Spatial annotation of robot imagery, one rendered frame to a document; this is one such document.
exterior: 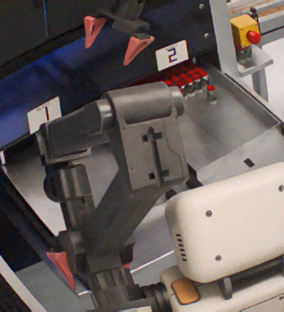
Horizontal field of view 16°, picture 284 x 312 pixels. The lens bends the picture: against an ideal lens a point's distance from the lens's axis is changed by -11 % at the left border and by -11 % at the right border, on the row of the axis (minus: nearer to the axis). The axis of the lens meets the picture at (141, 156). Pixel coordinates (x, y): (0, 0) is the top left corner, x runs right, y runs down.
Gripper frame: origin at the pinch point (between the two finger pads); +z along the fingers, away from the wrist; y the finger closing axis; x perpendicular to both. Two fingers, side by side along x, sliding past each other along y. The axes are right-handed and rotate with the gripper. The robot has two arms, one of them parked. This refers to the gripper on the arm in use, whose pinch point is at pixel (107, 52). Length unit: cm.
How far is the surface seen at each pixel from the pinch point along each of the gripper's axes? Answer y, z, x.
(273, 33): 7, -5, 82
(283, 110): -8, 45, 183
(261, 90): 7, 17, 90
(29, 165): -15.6, 37.6, 14.7
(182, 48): -0.7, 2.9, 38.8
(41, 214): -3.1, 40.9, 3.2
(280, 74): -20, 36, 203
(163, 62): -2.3, 7.5, 35.4
